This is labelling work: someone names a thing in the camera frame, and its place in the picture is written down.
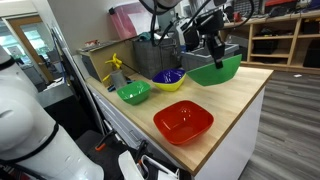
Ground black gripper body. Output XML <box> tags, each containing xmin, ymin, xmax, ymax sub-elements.
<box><xmin>195</xmin><ymin>9</ymin><xmax>225</xmax><ymax>38</ymax></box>

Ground black office chair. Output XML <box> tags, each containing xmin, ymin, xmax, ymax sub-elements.
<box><xmin>181</xmin><ymin>26</ymin><xmax>201</xmax><ymax>53</ymax></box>

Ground red plastic bowl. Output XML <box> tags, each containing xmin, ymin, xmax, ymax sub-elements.
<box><xmin>153</xmin><ymin>100</ymin><xmax>215</xmax><ymax>146</ymax></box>

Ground dark grey fabric basket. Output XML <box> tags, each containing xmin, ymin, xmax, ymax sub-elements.
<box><xmin>132</xmin><ymin>33</ymin><xmax>183</xmax><ymax>80</ymax></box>

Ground teal cloth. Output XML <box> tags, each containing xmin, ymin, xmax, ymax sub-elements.
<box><xmin>138</xmin><ymin>31</ymin><xmax>158</xmax><ymax>43</ymax></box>

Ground wooden shelving desk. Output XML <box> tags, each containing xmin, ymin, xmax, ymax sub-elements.
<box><xmin>218</xmin><ymin>11</ymin><xmax>320</xmax><ymax>75</ymax></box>

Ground cardboard box with dark panel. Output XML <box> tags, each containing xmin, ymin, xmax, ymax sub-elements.
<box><xmin>78</xmin><ymin>40</ymin><xmax>138</xmax><ymax>88</ymax></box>

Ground black slanted stand pole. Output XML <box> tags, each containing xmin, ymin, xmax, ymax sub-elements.
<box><xmin>49</xmin><ymin>26</ymin><xmax>108</xmax><ymax>134</ymax></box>

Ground yellow plastic bowl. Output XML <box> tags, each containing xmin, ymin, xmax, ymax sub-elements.
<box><xmin>153</xmin><ymin>74</ymin><xmax>186</xmax><ymax>93</ymax></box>

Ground grey plastic bin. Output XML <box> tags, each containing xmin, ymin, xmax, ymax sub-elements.
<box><xmin>180</xmin><ymin>43</ymin><xmax>240</xmax><ymax>73</ymax></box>

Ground white drawer cabinet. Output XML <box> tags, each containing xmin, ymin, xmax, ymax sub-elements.
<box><xmin>85</xmin><ymin>78</ymin><xmax>266</xmax><ymax>180</ymax></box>

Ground black orange bar clamp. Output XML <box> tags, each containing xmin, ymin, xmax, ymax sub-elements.
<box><xmin>94</xmin><ymin>129</ymin><xmax>116</xmax><ymax>152</ymax></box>
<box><xmin>134</xmin><ymin>139</ymin><xmax>149</xmax><ymax>168</ymax></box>

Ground red white small box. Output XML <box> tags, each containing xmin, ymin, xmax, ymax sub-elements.
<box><xmin>84</xmin><ymin>39</ymin><xmax>101</xmax><ymax>48</ymax></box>

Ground blue plastic bowl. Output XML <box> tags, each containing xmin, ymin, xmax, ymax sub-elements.
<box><xmin>152</xmin><ymin>68</ymin><xmax>186</xmax><ymax>84</ymax></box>

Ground large yellow clamp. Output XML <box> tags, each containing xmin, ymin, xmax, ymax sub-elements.
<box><xmin>104</xmin><ymin>54</ymin><xmax>123</xmax><ymax>71</ymax></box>

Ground green plastic bowl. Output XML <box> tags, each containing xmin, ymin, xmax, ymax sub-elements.
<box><xmin>186</xmin><ymin>53</ymin><xmax>243</xmax><ymax>87</ymax></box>
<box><xmin>116</xmin><ymin>80</ymin><xmax>152</xmax><ymax>106</ymax></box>

